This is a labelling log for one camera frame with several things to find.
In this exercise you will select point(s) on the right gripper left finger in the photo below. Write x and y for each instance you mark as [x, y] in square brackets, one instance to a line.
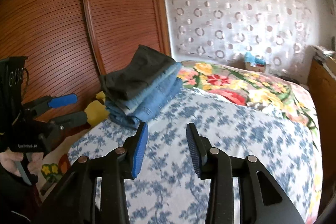
[93, 190]

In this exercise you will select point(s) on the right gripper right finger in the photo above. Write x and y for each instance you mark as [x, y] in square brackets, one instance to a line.
[262, 200]

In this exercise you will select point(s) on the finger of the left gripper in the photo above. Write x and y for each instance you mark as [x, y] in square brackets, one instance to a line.
[70, 120]
[41, 105]

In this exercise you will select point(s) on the black pants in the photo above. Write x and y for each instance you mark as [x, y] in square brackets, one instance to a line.
[146, 66]

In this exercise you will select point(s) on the blue floral bed cover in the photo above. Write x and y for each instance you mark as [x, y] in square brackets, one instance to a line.
[196, 126]

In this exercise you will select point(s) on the wooden wardrobe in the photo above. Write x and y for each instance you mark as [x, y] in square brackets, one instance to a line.
[69, 44]

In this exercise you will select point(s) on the blue jeans stack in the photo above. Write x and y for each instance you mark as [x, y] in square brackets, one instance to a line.
[147, 104]

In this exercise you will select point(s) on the colourful floral blanket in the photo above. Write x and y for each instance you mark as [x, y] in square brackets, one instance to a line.
[247, 88]

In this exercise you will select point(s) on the wooden sideboard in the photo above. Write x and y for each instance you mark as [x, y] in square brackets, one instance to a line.
[322, 89]

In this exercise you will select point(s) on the box with teal cloth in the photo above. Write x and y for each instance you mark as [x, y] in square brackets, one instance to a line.
[253, 63]

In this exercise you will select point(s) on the white circle-pattern curtain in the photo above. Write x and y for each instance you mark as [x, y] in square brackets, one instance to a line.
[276, 32]

